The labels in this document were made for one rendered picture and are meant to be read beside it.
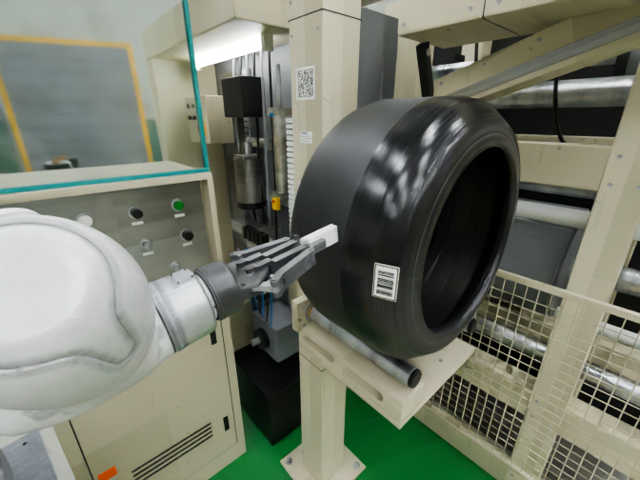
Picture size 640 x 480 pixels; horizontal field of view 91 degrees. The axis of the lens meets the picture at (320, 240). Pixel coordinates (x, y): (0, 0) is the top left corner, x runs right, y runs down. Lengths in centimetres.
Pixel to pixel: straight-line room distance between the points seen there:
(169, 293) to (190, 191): 72
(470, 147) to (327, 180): 25
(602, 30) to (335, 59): 56
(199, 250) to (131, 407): 54
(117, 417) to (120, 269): 110
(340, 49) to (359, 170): 41
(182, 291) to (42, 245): 21
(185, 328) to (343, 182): 34
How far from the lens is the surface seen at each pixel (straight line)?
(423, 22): 100
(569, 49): 99
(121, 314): 22
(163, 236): 109
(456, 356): 101
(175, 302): 39
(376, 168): 53
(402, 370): 76
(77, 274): 20
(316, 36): 87
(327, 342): 89
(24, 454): 119
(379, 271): 51
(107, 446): 136
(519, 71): 101
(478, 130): 63
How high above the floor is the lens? 143
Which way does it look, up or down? 21 degrees down
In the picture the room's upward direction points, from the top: straight up
